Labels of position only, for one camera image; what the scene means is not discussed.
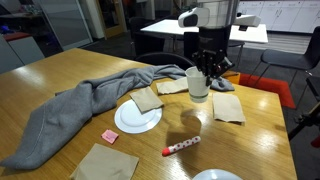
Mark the grey low partition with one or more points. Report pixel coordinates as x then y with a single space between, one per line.
20 53

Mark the white plate under napkin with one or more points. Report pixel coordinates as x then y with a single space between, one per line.
133 120

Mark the red dotted white marker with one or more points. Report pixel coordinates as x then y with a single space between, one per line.
181 145

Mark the white paper cup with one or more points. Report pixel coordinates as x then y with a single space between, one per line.
197 87

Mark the bare white plate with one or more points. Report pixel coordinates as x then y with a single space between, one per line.
216 175

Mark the pink sticky note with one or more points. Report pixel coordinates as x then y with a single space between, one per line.
110 136

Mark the grey fabric cloth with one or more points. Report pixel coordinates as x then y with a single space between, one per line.
66 113

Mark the black round-backed chair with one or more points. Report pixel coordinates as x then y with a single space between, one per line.
163 59

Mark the wooden door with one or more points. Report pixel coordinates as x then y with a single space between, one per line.
111 18

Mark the black chair with metal legs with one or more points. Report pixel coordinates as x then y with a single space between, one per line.
286 60

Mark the white wall cabinets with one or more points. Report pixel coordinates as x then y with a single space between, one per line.
290 16

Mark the black tripod stand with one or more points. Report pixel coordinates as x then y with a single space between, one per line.
306 120

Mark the frosted glass panel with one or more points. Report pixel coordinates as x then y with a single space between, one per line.
63 23

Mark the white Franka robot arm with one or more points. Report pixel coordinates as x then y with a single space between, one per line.
216 13

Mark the white office table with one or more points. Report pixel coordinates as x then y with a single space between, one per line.
166 27

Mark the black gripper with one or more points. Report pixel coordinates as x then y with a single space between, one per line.
214 40

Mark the dark office chair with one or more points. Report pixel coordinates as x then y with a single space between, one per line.
146 36

